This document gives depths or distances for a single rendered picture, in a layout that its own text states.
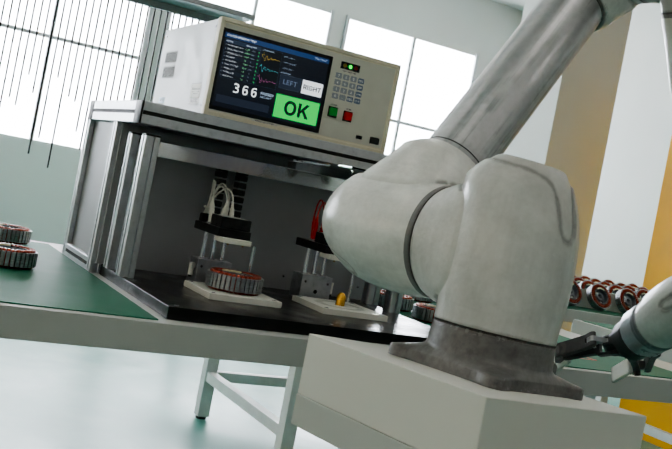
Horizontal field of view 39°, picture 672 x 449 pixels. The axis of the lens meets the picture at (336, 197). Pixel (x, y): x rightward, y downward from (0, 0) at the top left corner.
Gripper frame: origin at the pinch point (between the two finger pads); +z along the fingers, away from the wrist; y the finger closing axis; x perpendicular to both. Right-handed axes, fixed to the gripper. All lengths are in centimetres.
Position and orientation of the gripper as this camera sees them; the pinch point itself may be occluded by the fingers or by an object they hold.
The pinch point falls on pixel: (586, 368)
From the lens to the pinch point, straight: 192.1
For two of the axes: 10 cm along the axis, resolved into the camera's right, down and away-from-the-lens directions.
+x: 0.8, -8.8, 4.8
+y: 9.7, 1.8, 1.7
